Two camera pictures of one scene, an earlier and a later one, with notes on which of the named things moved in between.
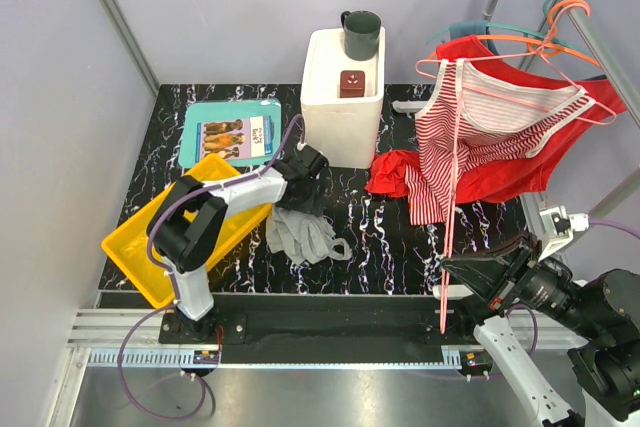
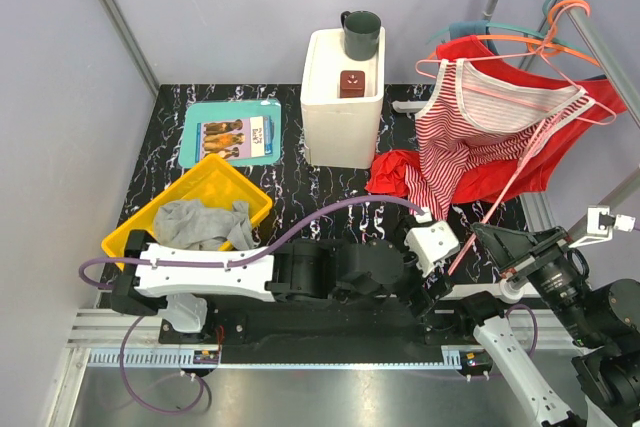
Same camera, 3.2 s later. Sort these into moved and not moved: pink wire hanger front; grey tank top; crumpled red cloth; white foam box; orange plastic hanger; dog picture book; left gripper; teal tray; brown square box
Moved: grey tank top; pink wire hanger front; left gripper
Not moved: crumpled red cloth; dog picture book; brown square box; white foam box; teal tray; orange plastic hanger
